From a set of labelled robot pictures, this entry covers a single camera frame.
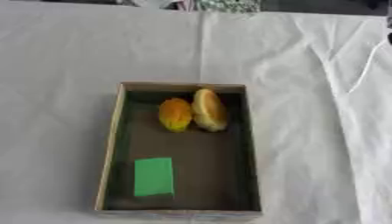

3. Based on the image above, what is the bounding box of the orange yellow toy mango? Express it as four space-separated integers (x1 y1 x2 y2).
156 97 195 133

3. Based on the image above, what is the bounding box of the green rectangular block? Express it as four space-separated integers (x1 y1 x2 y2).
131 157 177 198

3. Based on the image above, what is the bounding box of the tan cardboard box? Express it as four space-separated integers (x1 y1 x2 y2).
93 80 263 220

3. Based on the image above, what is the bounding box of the tan toy bread roll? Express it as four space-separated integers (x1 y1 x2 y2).
190 87 230 133

